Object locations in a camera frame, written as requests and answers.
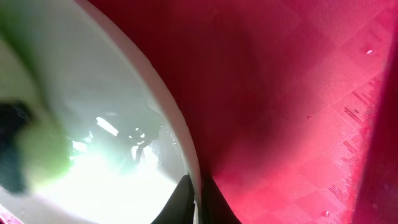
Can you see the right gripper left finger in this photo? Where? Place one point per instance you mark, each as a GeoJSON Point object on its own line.
{"type": "Point", "coordinates": [180, 207]}

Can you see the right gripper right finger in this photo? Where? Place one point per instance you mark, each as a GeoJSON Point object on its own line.
{"type": "Point", "coordinates": [215, 209]}

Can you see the white plate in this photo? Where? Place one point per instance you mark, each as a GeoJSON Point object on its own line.
{"type": "Point", "coordinates": [129, 143]}

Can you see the green yellow sponge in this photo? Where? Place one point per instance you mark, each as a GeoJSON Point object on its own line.
{"type": "Point", "coordinates": [34, 147]}

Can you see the red plastic tray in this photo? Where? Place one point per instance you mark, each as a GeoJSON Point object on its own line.
{"type": "Point", "coordinates": [279, 97]}

